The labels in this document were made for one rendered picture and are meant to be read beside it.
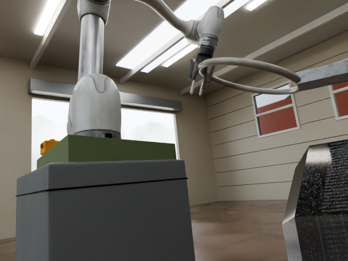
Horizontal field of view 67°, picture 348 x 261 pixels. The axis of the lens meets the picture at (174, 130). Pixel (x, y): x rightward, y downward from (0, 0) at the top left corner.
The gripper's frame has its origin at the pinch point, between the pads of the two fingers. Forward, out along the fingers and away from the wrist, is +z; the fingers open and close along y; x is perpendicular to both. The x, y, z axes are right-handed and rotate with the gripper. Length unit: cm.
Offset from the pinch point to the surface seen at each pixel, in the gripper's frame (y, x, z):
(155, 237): 14, -61, 52
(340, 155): 61, -23, 18
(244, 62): 21.9, -24.4, -9.0
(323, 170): 57, -25, 24
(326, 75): 53, -14, -12
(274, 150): 103, 708, 8
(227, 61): 15.2, -23.1, -8.8
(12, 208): -406, 323, 264
